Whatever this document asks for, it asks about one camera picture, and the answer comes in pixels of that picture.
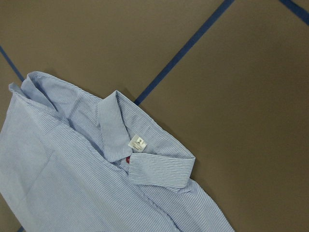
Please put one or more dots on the light blue striped shirt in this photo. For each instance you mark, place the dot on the light blue striped shirt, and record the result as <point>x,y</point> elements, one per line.
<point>73,162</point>

